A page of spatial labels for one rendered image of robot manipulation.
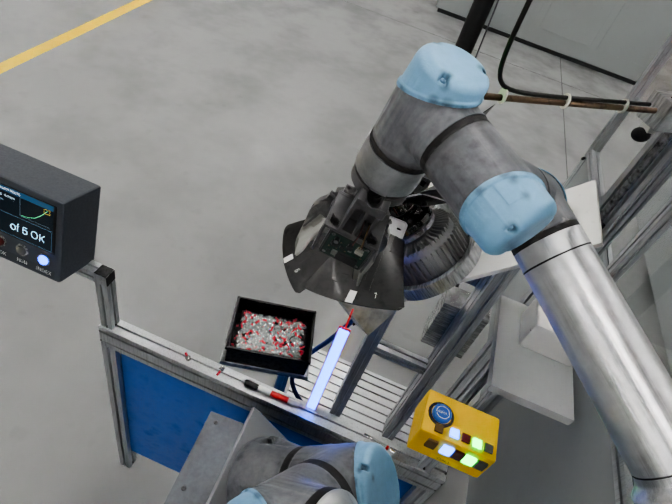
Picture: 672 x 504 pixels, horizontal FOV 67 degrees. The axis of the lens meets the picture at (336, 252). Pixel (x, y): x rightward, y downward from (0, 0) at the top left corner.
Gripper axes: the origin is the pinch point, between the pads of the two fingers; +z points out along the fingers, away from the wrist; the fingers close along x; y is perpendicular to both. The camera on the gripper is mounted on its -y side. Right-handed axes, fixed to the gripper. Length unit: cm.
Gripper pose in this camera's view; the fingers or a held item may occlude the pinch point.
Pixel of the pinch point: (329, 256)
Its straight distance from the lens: 73.4
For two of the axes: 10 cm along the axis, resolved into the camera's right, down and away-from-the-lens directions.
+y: -2.9, 7.1, -6.4
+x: 8.9, 4.5, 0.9
